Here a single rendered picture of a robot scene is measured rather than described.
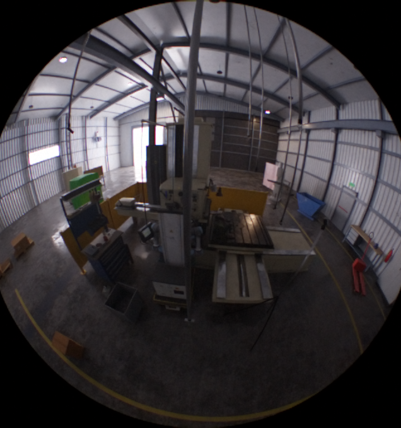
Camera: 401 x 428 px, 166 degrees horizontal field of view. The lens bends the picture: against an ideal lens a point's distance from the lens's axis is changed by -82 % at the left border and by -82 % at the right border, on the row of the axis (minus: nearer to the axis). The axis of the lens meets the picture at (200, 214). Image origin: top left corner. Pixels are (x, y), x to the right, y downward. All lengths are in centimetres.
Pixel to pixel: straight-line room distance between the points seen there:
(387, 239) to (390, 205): 127
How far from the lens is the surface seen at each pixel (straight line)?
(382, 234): 737
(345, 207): 854
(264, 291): 235
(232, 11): 693
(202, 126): 280
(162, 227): 192
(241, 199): 491
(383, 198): 753
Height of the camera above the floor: 258
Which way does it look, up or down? 28 degrees down
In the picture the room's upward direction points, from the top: 3 degrees clockwise
